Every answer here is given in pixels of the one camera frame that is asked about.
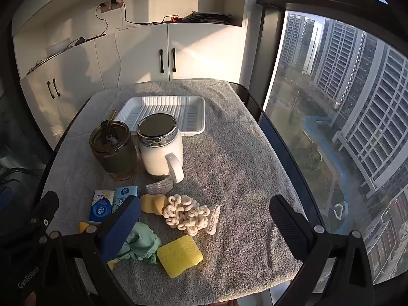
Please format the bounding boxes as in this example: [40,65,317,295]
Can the white base cabinet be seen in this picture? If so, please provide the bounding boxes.
[19,22,252,150]

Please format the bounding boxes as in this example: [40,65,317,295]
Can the grey terry towel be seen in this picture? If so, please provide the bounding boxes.
[41,79,308,306]

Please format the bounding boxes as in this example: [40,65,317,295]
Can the black adapter cable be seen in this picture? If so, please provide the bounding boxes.
[27,33,107,72]

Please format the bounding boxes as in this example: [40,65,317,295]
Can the high-rise apartment buildings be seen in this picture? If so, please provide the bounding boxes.
[280,9,408,287]

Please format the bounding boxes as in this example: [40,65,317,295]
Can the cream knitted pad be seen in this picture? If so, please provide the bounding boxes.
[206,205,221,235]

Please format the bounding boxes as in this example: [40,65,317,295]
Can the black power cable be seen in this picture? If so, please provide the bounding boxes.
[96,0,179,39]

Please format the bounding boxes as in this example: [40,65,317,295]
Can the blue white tissue packet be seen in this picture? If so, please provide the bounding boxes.
[111,186,141,214]
[88,190,115,224]

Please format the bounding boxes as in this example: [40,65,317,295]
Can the amber glass tumbler green sleeve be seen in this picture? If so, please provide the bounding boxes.
[89,110,140,181]

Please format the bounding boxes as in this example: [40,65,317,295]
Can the white plastic tray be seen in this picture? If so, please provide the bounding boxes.
[114,96,205,135]

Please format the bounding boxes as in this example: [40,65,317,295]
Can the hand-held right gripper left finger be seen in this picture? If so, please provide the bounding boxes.
[40,195,141,306]

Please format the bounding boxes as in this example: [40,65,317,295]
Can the white cable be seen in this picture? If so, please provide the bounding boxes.
[114,29,122,87]

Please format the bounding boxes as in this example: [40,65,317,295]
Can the yellow gourd-shaped makeup sponge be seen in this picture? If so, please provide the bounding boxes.
[140,194,168,216]

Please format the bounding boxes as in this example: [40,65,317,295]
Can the cream chenille loop cloth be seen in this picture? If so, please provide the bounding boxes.
[163,194,211,235]

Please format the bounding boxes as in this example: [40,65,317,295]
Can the stack of magazines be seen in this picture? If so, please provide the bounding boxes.
[182,11,233,24]

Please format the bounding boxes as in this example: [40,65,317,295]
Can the dark window frame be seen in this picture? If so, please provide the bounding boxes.
[255,0,389,128]

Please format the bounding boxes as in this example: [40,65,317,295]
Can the wall socket with plugs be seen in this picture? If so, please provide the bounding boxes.
[100,0,123,13]

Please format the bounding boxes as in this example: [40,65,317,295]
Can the green microfibre cloth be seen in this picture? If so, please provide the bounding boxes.
[116,221,161,264]

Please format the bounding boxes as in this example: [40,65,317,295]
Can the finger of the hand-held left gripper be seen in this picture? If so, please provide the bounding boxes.
[19,190,60,247]
[0,185,23,246]

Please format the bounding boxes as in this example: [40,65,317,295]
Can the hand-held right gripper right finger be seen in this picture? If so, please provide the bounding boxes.
[269,194,375,306]

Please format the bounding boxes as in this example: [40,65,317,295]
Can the grey crochet coaster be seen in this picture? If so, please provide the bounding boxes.
[146,178,174,194]

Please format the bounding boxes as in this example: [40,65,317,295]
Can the white lidded mug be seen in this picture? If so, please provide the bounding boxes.
[136,114,185,183]

